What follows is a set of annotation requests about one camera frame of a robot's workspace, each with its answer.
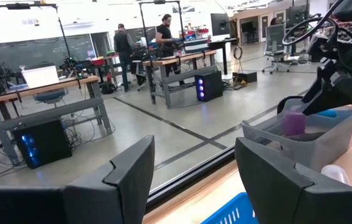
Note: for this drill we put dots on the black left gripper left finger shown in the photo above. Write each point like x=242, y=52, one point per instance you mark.
x=126, y=186

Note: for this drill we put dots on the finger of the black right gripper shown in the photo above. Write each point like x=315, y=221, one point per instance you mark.
x=324, y=74
x=344, y=91

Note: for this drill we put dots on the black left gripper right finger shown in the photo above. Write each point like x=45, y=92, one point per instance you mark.
x=288, y=199

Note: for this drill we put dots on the blue bandage roll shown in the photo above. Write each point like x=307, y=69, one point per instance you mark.
x=326, y=113

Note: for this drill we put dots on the purple bandage roll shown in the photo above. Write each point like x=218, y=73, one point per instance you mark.
x=294, y=124

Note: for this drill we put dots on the blue plastic mesh basket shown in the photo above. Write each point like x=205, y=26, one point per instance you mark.
x=231, y=213

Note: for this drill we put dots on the grey translucent plastic bin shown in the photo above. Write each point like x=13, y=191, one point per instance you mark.
x=319, y=146

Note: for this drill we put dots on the black table edge clamp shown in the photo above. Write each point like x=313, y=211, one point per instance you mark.
x=284, y=101

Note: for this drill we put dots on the grey office chair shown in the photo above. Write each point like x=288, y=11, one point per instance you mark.
x=275, y=40

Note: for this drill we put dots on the person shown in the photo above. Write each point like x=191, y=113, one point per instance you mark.
x=124, y=46
x=164, y=34
x=274, y=21

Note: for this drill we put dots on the black box on floor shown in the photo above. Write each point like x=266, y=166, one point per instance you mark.
x=245, y=77

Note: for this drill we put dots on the black computer tower blue lights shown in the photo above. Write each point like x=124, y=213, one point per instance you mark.
x=48, y=143
x=211, y=85

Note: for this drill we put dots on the black standing desk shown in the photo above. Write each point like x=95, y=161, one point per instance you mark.
x=222, y=43

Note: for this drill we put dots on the black monitor screen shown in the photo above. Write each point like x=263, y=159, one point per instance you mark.
x=220, y=24

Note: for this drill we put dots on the blue stool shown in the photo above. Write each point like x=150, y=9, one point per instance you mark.
x=50, y=95

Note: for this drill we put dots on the wooden workbench grey legs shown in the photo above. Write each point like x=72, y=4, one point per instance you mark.
x=54, y=84
x=178, y=58

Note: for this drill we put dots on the white box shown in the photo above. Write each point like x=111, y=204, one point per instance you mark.
x=40, y=76

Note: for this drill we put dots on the black camera frame rig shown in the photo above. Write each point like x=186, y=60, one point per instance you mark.
x=160, y=2
x=18, y=6

